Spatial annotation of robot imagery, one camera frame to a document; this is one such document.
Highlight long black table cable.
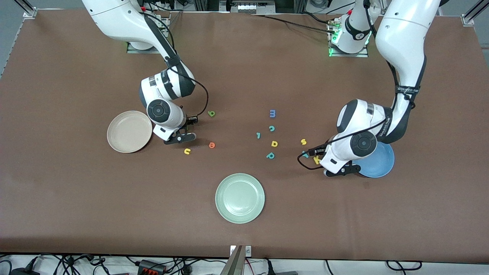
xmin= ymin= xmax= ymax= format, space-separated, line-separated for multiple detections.
xmin=252 ymin=14 xmax=338 ymax=34

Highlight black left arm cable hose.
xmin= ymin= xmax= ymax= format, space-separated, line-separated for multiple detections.
xmin=297 ymin=0 xmax=426 ymax=170

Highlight black looped floor cable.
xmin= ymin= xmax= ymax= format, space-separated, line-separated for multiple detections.
xmin=386 ymin=260 xmax=423 ymax=272

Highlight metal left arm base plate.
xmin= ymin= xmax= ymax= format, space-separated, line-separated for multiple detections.
xmin=329 ymin=17 xmax=369 ymax=58

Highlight black red power strip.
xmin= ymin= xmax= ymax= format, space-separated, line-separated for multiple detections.
xmin=138 ymin=260 xmax=167 ymax=275

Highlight aluminium frame corner post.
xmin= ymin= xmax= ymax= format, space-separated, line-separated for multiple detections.
xmin=15 ymin=0 xmax=38 ymax=19
xmin=461 ymin=0 xmax=489 ymax=26

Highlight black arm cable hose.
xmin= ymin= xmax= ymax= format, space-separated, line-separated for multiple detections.
xmin=297 ymin=0 xmax=426 ymax=170
xmin=139 ymin=8 xmax=210 ymax=120

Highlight blue plate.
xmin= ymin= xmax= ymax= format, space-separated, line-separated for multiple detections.
xmin=357 ymin=142 xmax=395 ymax=178

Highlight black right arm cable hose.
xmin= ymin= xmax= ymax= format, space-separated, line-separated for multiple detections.
xmin=139 ymin=8 xmax=210 ymax=120

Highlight metal camera stand bracket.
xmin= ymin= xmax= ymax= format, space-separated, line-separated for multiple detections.
xmin=220 ymin=245 xmax=244 ymax=275

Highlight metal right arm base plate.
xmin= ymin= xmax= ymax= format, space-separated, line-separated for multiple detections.
xmin=126 ymin=40 xmax=161 ymax=54

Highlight grey electronics box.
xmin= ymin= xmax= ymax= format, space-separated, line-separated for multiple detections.
xmin=219 ymin=0 xmax=276 ymax=15

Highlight black tangled floor cables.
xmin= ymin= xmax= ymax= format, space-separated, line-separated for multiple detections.
xmin=38 ymin=254 xmax=138 ymax=275

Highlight beige brown plate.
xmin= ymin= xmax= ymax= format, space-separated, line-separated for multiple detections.
xmin=107 ymin=110 xmax=153 ymax=154

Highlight pale green plate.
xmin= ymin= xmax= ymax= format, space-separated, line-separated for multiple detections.
xmin=215 ymin=173 xmax=266 ymax=224

